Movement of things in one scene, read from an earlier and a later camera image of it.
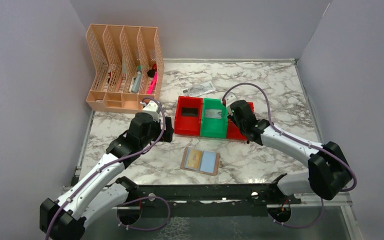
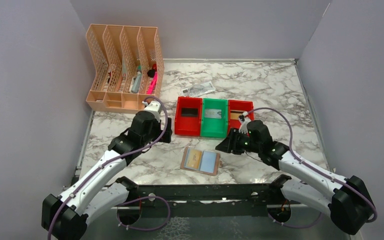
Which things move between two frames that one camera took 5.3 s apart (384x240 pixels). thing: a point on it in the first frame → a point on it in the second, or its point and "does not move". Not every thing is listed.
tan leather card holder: x=200 y=160 does not move
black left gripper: x=168 y=129 does not move
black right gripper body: x=241 y=112 → x=230 y=144
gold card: x=194 y=158 does not move
